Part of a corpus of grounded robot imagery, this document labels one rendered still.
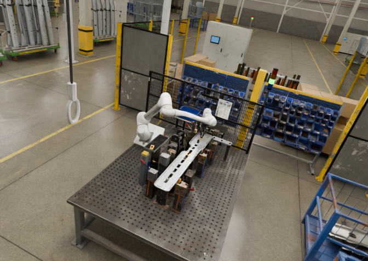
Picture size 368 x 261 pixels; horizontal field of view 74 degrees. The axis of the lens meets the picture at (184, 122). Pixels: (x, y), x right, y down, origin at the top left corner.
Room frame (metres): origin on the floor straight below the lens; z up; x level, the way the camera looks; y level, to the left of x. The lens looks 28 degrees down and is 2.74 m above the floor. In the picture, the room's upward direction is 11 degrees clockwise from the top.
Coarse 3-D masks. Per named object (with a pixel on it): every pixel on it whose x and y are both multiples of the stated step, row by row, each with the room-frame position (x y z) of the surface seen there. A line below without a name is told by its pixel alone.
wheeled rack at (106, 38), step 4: (92, 8) 11.85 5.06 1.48; (100, 8) 12.44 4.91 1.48; (104, 8) 12.72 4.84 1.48; (120, 12) 12.78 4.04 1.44; (120, 16) 12.79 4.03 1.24; (120, 20) 12.79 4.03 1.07; (92, 24) 11.11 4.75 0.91; (100, 36) 11.85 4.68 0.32; (104, 36) 12.07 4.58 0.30; (108, 36) 12.37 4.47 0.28; (116, 36) 12.62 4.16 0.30; (96, 40) 11.08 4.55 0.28; (100, 40) 11.29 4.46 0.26; (104, 40) 11.55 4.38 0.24; (96, 44) 11.16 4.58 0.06
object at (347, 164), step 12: (360, 108) 3.90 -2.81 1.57; (360, 120) 3.90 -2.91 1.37; (348, 132) 3.92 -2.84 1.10; (360, 132) 3.88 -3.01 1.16; (336, 144) 3.94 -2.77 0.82; (348, 144) 3.90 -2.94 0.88; (360, 144) 3.86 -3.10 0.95; (336, 156) 3.92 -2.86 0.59; (348, 156) 3.88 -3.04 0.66; (360, 156) 3.84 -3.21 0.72; (324, 168) 3.93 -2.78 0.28; (336, 168) 3.90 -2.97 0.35; (348, 168) 3.85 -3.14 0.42; (360, 168) 3.81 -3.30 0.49; (360, 180) 3.79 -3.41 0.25
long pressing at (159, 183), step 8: (208, 136) 3.07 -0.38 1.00; (192, 144) 2.77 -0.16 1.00; (200, 144) 2.81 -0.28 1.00; (184, 152) 2.54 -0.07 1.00; (192, 152) 2.58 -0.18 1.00; (176, 160) 2.36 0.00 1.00; (192, 160) 2.42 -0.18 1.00; (168, 168) 2.18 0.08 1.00; (176, 168) 2.20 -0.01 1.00; (184, 168) 2.23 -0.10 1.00; (160, 176) 2.02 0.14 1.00; (176, 176) 2.07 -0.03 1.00; (160, 184) 1.90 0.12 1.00; (168, 184) 1.92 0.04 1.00
